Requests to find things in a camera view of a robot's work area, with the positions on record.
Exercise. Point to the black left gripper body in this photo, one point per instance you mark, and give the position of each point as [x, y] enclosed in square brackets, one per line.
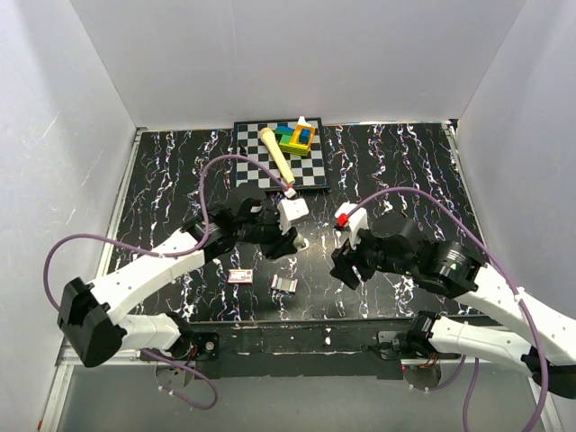
[263, 229]

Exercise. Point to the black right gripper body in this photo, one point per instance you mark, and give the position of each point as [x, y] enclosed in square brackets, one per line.
[367, 258]

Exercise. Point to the red white staple box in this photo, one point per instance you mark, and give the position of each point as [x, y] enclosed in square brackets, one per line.
[284, 284]

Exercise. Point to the white stapler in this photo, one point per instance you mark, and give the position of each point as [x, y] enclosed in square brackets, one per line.
[300, 243]

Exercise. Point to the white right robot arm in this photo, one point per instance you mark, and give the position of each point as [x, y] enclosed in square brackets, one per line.
[534, 339]

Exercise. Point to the red white staple box sleeve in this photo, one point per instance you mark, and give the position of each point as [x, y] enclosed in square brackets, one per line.
[240, 276]

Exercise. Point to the yellow green toy block tray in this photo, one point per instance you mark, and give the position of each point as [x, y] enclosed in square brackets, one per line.
[295, 141]

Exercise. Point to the cream wooden rolling pin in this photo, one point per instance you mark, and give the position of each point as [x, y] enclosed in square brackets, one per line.
[267, 136]

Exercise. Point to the white chess piece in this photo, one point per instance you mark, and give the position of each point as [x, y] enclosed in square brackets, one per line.
[302, 122]

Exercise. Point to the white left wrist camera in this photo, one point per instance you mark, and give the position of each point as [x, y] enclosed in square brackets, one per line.
[291, 208]

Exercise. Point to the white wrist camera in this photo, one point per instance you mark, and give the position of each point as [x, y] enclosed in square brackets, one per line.
[291, 208]
[352, 217]

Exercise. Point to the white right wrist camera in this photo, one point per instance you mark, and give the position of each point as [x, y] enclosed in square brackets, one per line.
[352, 217]

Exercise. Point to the black mounting base plate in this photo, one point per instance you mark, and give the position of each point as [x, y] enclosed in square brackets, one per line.
[310, 348]

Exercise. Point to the aluminium rail frame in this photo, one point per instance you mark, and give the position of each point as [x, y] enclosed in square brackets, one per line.
[482, 344]

